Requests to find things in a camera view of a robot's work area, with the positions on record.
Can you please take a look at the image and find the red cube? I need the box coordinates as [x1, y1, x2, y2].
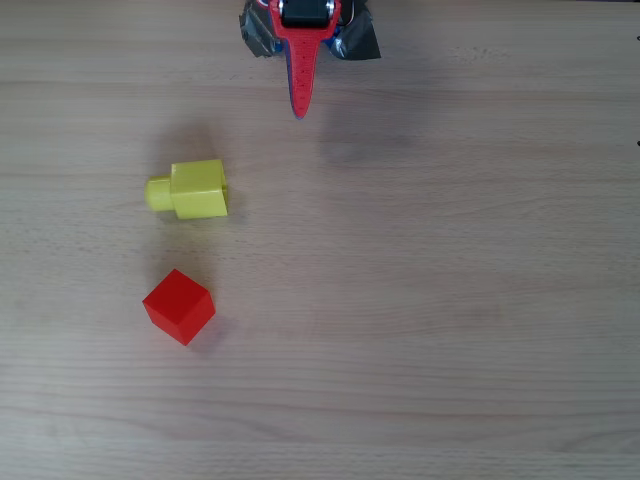
[141, 268, 217, 347]

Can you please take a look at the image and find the yellow block with round stud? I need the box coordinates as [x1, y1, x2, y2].
[144, 158, 231, 221]

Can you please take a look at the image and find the grey duct tape piece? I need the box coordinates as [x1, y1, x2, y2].
[327, 3, 383, 63]
[238, 0, 282, 59]

